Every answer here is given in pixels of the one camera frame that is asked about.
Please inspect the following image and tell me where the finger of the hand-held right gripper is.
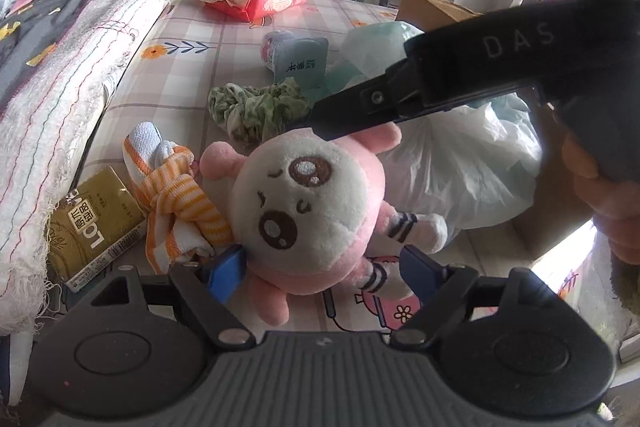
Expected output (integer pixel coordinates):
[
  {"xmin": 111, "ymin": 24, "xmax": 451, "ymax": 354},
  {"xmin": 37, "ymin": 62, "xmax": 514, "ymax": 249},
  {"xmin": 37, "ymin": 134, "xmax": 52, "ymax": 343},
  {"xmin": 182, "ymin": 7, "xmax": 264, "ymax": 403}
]
[{"xmin": 305, "ymin": 68, "xmax": 426, "ymax": 142}]

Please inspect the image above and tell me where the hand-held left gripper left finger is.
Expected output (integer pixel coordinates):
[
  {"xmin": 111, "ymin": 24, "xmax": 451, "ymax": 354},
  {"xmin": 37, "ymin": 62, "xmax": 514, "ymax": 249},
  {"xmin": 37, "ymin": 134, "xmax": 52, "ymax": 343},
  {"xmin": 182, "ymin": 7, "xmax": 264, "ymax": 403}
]
[{"xmin": 90, "ymin": 244, "xmax": 256, "ymax": 353}]

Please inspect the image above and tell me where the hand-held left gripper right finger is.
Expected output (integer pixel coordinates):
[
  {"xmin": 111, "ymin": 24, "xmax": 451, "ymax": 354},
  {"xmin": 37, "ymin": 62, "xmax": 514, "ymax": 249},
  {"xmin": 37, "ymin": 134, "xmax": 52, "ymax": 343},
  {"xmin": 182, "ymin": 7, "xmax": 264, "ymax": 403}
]
[{"xmin": 390, "ymin": 244, "xmax": 567, "ymax": 351}]

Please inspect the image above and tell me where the pale blue soft pack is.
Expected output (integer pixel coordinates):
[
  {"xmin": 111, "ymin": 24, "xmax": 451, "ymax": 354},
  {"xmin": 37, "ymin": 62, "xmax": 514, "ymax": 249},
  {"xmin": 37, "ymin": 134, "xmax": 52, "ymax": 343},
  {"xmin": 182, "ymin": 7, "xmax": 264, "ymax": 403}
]
[{"xmin": 259, "ymin": 31, "xmax": 331, "ymax": 90}]

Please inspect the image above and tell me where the orange striped towel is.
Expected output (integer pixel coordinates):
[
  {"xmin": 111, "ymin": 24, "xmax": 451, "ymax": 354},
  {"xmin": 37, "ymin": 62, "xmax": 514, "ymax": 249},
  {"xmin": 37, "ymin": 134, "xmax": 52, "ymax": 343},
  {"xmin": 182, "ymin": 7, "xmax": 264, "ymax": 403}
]
[{"xmin": 122, "ymin": 122, "xmax": 234, "ymax": 276}]

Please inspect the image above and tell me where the pink white plush toy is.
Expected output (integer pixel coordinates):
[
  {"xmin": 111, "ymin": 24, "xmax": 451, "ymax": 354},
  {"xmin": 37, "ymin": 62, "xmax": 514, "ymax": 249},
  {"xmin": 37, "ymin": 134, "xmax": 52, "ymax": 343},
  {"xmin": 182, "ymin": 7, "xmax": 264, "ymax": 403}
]
[{"xmin": 200, "ymin": 123, "xmax": 448, "ymax": 328}]

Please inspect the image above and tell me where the large cardboard box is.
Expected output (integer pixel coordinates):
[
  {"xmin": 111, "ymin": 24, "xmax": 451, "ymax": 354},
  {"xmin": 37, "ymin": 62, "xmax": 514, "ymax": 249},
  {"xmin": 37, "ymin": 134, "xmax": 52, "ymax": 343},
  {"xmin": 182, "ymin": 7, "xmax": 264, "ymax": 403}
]
[{"xmin": 397, "ymin": 0, "xmax": 608, "ymax": 268}]

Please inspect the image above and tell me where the gold box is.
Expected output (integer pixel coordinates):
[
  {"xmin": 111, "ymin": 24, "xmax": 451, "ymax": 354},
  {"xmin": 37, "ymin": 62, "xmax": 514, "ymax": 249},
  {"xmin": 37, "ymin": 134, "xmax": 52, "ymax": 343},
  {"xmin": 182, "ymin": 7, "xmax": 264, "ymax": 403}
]
[{"xmin": 48, "ymin": 167, "xmax": 149, "ymax": 293}]

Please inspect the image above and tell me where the person's right hand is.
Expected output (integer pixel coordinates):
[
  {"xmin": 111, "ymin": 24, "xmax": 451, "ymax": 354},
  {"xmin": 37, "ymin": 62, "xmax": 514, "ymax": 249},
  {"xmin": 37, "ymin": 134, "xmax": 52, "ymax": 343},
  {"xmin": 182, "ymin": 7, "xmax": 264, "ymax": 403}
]
[{"xmin": 560, "ymin": 132, "xmax": 640, "ymax": 266}]

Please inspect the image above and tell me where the white green plastic bag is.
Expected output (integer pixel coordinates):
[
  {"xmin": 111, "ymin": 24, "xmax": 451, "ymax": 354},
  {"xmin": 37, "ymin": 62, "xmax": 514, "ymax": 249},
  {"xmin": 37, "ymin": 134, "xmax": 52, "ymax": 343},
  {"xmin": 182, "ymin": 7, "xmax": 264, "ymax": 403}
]
[{"xmin": 325, "ymin": 21, "xmax": 544, "ymax": 248}]

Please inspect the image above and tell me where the checked cartoon sheet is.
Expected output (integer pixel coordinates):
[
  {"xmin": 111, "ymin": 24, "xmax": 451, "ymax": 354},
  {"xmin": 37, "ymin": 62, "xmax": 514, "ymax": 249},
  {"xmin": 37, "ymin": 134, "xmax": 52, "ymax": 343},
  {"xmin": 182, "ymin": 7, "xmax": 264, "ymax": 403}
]
[{"xmin": 75, "ymin": 0, "xmax": 601, "ymax": 343}]

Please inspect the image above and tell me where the white quilted blanket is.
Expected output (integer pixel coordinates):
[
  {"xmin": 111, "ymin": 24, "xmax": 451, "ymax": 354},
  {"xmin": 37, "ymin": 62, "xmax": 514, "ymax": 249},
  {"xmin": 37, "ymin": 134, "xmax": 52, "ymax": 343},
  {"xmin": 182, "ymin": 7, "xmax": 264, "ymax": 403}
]
[{"xmin": 0, "ymin": 0, "xmax": 236, "ymax": 338}]

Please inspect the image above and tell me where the grey yellow print bedsheet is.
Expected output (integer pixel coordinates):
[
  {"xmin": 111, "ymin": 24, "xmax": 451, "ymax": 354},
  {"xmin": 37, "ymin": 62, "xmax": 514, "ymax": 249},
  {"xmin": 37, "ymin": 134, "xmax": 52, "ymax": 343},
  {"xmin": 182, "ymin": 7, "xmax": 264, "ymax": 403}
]
[{"xmin": 0, "ymin": 0, "xmax": 166, "ymax": 72}]

